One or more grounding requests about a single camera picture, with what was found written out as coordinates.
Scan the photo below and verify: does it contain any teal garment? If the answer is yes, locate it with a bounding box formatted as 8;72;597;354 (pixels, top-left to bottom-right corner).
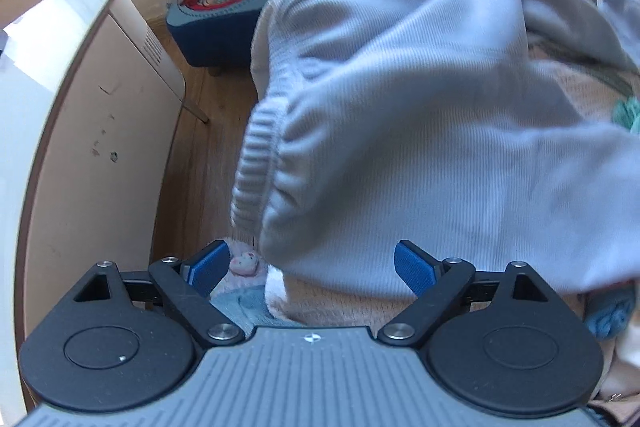
611;98;640;134

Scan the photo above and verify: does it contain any fringed teal-striped blanket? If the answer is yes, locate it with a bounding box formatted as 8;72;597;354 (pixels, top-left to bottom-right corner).
250;34;640;427

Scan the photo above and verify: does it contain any light blue knit garment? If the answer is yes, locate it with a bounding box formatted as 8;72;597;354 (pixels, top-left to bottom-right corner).
231;0;640;298

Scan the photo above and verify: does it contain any pink fluffy slipper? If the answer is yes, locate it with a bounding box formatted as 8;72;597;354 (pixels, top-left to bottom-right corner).
227;249;261;278

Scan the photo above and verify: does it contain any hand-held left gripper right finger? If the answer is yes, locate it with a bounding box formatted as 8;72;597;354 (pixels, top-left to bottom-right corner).
377;239;552;349

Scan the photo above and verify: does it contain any blue cartoon-print stool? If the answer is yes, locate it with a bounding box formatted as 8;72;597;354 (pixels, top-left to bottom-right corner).
165;0;281;70

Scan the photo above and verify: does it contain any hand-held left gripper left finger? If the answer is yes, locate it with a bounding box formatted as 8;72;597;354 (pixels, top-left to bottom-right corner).
72;239;246;349

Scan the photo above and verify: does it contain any blue fuzzy cloth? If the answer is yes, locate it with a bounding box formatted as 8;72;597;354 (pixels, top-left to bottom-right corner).
582;292;632;340

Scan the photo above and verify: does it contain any person's jeans leg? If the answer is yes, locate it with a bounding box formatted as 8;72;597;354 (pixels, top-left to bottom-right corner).
210;284;291;328

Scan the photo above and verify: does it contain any white coffee table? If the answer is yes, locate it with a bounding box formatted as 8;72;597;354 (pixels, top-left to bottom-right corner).
0;0;211;423

